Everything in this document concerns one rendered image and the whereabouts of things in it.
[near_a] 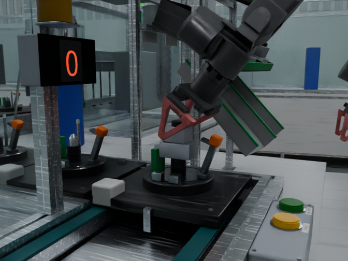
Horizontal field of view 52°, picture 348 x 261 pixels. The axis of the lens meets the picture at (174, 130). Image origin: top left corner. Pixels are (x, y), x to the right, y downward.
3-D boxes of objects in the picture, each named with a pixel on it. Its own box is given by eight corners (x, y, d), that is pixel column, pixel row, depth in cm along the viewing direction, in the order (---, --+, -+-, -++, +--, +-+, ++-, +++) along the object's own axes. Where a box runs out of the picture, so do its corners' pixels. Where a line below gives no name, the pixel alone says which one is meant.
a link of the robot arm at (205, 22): (276, 14, 57) (269, 30, 65) (220, -29, 58) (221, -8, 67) (227, 73, 58) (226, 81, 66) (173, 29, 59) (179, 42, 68)
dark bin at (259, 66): (260, 71, 93) (273, 44, 90) (240, 72, 82) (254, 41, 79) (178, 30, 105) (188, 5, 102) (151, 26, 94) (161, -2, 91)
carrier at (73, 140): (147, 170, 87) (146, 119, 85) (84, 203, 66) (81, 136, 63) (68, 160, 97) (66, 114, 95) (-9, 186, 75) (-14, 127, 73)
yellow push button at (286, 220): (300, 226, 56) (301, 214, 55) (298, 237, 52) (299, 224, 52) (274, 222, 57) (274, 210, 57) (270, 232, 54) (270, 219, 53)
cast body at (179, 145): (198, 156, 70) (199, 120, 69) (189, 160, 66) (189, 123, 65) (160, 151, 74) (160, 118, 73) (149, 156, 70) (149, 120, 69)
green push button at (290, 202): (304, 210, 62) (304, 199, 62) (302, 219, 58) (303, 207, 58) (280, 206, 64) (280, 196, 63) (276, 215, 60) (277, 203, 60)
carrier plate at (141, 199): (251, 184, 77) (251, 174, 77) (218, 228, 55) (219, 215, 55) (152, 171, 87) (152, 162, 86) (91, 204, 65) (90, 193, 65)
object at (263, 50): (264, 69, 103) (275, 46, 100) (258, 69, 99) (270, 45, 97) (240, 57, 107) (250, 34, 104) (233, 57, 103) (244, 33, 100)
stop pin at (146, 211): (154, 230, 60) (153, 207, 60) (150, 233, 59) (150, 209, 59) (146, 228, 61) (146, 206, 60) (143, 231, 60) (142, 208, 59)
